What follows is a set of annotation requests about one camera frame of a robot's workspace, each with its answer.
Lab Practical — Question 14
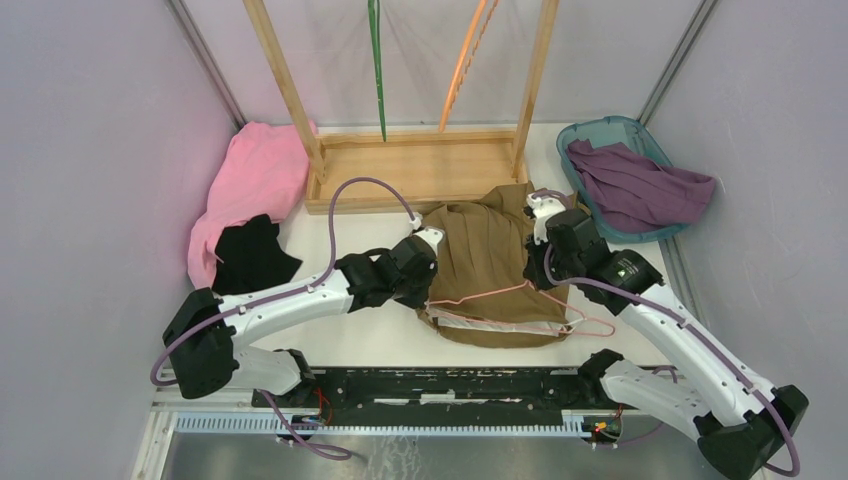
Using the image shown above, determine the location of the orange wavy hanger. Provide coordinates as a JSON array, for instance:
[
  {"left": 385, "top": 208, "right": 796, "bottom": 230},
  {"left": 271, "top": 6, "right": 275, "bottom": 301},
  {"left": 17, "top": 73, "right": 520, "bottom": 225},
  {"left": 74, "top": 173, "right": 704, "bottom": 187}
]
[{"left": 437, "top": 0, "right": 500, "bottom": 133}]

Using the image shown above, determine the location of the black garment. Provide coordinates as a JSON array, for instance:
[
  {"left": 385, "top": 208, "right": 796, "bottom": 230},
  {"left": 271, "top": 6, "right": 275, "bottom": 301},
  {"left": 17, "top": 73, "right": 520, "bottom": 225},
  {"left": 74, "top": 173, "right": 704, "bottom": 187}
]
[{"left": 212, "top": 214, "right": 303, "bottom": 295}]

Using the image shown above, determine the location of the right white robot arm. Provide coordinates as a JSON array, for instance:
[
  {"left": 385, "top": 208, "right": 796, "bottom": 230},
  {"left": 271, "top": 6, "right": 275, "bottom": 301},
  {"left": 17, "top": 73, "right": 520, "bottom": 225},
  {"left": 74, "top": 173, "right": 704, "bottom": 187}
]
[{"left": 524, "top": 199, "right": 809, "bottom": 479}]

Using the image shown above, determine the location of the pink garment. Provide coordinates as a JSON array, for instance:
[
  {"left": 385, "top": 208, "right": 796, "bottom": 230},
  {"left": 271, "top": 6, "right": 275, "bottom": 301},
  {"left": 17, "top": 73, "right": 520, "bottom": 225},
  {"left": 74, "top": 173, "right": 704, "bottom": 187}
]
[{"left": 186, "top": 122, "right": 310, "bottom": 289}]

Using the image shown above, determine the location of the green hanger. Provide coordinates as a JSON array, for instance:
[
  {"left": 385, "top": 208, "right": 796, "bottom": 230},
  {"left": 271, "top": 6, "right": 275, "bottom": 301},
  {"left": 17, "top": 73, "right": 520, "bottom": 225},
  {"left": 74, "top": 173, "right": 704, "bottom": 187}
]
[{"left": 367, "top": 0, "right": 387, "bottom": 142}]

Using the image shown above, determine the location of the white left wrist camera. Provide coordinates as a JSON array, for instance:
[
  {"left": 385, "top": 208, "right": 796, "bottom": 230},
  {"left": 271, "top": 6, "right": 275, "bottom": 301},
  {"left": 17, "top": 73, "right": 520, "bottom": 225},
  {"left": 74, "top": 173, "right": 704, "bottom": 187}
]
[{"left": 410, "top": 212, "right": 445, "bottom": 256}]

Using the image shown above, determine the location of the teal plastic bin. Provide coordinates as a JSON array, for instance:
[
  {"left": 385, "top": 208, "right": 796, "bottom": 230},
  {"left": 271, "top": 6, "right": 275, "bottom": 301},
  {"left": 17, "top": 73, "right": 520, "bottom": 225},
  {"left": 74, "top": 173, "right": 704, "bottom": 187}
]
[{"left": 555, "top": 115, "right": 715, "bottom": 244}]

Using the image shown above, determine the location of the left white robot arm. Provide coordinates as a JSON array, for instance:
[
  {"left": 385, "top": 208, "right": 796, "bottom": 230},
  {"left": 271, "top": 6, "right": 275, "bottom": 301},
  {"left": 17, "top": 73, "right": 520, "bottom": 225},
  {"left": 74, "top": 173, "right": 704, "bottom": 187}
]
[{"left": 162, "top": 227, "right": 445, "bottom": 407}]

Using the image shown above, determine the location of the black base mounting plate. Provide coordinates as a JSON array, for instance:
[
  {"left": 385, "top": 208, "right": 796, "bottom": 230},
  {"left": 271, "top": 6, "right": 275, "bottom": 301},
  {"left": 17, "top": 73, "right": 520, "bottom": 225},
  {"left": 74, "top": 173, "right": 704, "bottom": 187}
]
[{"left": 276, "top": 367, "right": 618, "bottom": 427}]

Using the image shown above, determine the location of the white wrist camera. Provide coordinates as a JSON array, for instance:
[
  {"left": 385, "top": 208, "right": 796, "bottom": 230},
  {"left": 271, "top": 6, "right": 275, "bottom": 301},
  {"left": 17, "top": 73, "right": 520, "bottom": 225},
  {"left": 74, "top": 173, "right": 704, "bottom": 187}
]
[
  {"left": 524, "top": 189, "right": 573, "bottom": 245},
  {"left": 410, "top": 212, "right": 445, "bottom": 256}
]

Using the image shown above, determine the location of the pink thin hanger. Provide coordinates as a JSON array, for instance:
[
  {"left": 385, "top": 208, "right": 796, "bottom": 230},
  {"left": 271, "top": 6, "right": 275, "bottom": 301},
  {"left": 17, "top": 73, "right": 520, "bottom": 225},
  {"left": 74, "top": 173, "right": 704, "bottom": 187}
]
[{"left": 423, "top": 280, "right": 617, "bottom": 338}]

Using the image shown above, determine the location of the purple garment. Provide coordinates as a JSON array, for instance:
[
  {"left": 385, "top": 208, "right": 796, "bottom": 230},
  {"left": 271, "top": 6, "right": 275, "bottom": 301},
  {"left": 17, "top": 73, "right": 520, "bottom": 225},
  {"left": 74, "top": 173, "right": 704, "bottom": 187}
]
[{"left": 565, "top": 140, "right": 717, "bottom": 234}]

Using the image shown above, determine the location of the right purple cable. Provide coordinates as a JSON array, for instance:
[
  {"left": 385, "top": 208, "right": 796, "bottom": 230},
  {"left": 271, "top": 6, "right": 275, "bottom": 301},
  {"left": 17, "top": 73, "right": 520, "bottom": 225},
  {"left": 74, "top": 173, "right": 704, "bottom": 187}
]
[{"left": 527, "top": 188, "right": 802, "bottom": 478}]

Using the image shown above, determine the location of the tan brown pleated skirt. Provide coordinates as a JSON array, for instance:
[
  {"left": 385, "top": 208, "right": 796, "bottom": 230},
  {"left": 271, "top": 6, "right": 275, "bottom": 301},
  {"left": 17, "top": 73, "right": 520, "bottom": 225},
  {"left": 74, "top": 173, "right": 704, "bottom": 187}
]
[{"left": 417, "top": 183, "right": 567, "bottom": 349}]

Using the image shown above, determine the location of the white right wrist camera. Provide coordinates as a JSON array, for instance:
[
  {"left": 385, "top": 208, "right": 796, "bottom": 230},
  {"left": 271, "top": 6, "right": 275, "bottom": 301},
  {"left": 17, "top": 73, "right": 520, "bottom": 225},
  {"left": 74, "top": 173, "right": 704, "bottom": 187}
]
[{"left": 524, "top": 189, "right": 573, "bottom": 245}]

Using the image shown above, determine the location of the wooden clothes rack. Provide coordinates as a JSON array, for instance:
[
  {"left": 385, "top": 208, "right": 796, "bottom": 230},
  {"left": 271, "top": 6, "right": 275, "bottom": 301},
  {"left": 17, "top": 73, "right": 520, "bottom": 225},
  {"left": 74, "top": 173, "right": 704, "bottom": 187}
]
[{"left": 244, "top": 1, "right": 559, "bottom": 214}]

